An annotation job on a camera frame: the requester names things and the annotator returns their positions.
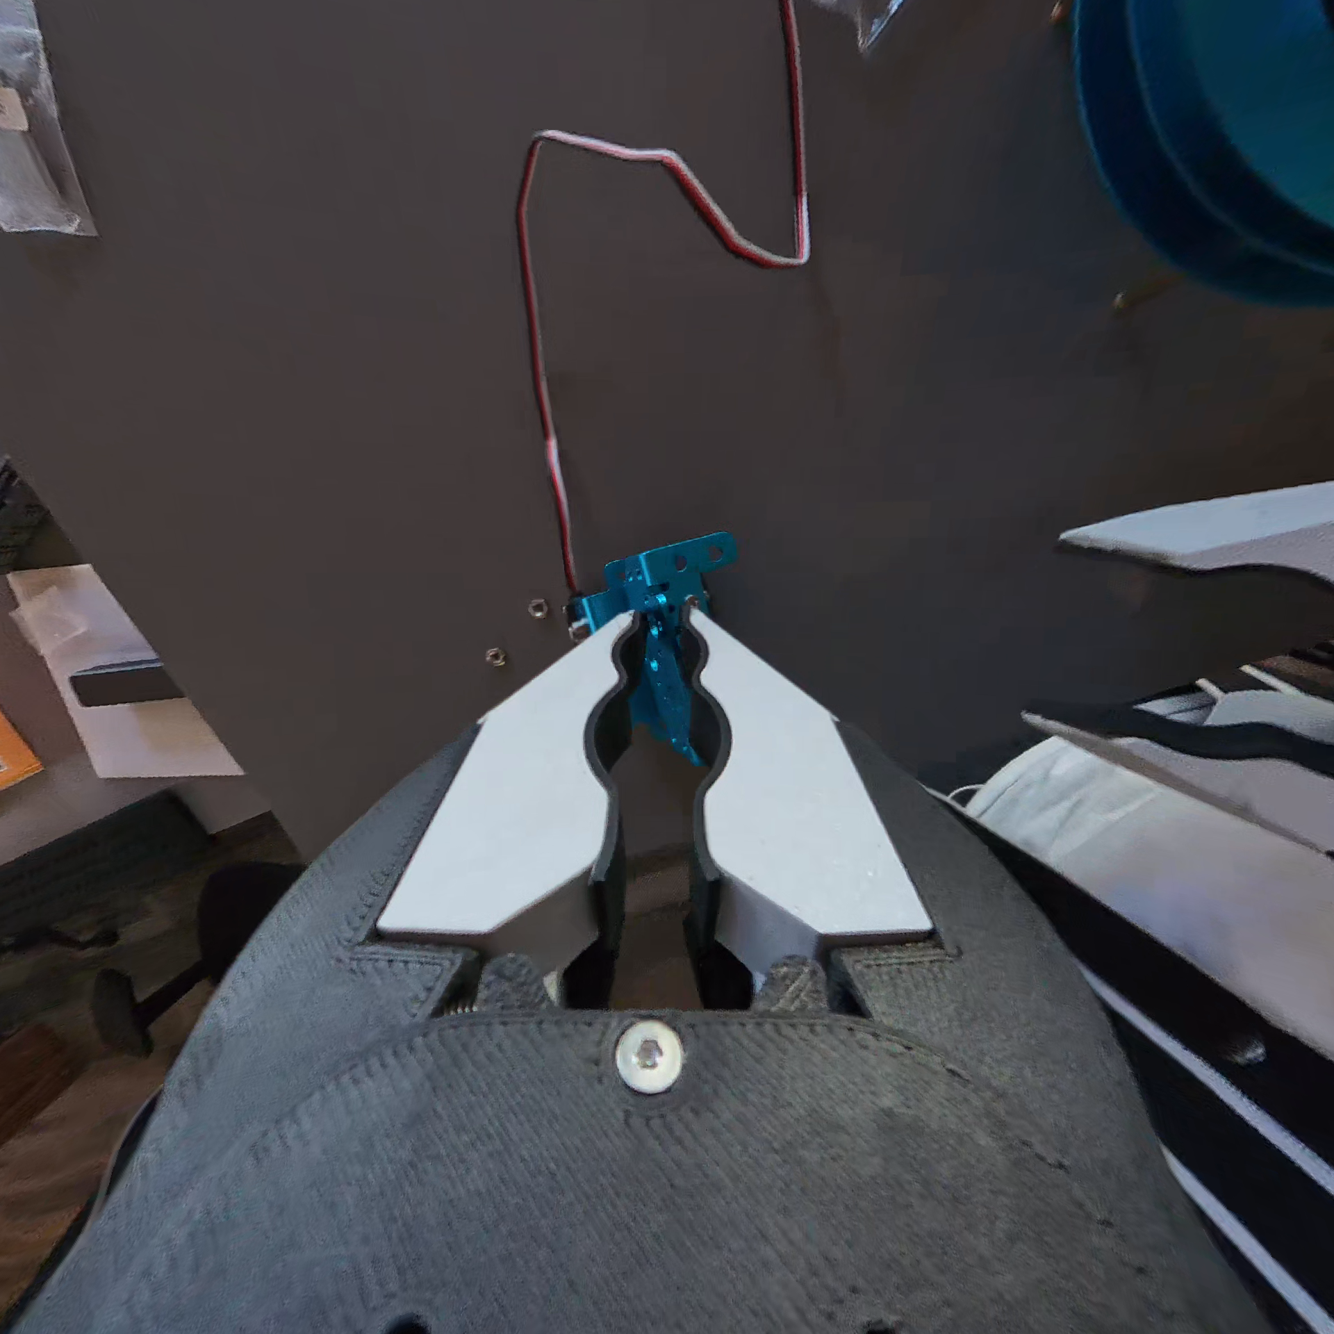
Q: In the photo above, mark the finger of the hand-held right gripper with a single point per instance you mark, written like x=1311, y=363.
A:
x=1230, y=532
x=1252, y=797

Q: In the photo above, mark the person's white shirt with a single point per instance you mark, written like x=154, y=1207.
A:
x=1199, y=938

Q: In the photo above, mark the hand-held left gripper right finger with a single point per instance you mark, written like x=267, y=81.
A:
x=813, y=834

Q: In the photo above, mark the orange flat box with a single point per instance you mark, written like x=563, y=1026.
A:
x=17, y=751

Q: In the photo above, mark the person's black striped jacket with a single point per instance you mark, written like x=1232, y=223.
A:
x=1199, y=1147

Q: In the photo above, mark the black office chair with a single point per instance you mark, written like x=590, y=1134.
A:
x=250, y=917

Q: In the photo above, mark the clear plastic screw bag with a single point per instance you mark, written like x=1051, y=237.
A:
x=876, y=16
x=42, y=177

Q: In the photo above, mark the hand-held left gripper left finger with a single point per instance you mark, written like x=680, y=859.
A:
x=501, y=834

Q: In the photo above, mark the blue servo bracket assembly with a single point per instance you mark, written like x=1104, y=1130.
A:
x=651, y=584

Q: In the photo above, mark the white cardboard box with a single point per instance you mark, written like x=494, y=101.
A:
x=136, y=740

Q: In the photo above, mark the black flat box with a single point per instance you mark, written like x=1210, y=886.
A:
x=126, y=685

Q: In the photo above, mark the grey side table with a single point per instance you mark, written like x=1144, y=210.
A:
x=63, y=823

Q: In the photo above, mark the dark grey desk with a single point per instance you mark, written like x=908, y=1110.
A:
x=313, y=364

